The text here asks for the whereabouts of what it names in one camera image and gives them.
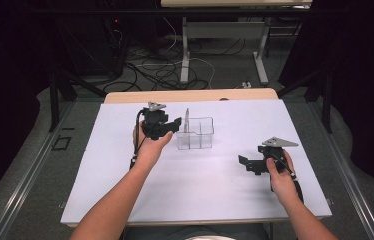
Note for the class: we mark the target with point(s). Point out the person's white shirt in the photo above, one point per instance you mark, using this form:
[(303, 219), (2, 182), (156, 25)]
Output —
[(210, 238)]

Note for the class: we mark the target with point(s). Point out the person's left hand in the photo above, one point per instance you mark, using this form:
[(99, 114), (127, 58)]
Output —
[(146, 151)]

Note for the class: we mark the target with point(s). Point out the dark computer tower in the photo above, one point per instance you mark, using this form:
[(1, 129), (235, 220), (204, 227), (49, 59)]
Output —
[(91, 43)]

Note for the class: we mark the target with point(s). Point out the white desk with metal legs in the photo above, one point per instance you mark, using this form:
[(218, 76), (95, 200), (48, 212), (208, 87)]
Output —
[(225, 30)]

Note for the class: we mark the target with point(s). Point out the white table cover sheet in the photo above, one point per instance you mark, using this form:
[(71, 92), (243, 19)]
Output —
[(208, 200)]

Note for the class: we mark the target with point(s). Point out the dark curtain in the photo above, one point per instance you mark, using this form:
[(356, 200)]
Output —
[(5, 100), (368, 83)]

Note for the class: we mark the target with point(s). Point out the white power plug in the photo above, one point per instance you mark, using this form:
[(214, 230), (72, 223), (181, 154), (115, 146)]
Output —
[(246, 85)]

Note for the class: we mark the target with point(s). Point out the white pen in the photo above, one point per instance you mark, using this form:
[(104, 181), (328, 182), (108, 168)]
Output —
[(187, 120)]

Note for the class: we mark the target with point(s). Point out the clear plastic pen organizer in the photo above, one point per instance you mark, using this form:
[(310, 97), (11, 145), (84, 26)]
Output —
[(201, 136)]

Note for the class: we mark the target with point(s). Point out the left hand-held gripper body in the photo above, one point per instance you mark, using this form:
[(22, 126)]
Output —
[(153, 123)]

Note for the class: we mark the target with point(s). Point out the metal floor rail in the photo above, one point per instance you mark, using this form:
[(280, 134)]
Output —
[(348, 186), (25, 183)]

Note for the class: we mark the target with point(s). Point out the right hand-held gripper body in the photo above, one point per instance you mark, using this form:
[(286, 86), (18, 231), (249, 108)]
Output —
[(275, 150)]

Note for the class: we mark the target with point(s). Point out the person's right hand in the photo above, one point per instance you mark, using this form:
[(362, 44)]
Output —
[(283, 186)]

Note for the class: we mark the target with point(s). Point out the black metal stand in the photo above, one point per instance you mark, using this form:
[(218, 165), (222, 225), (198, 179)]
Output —
[(326, 100), (54, 100)]

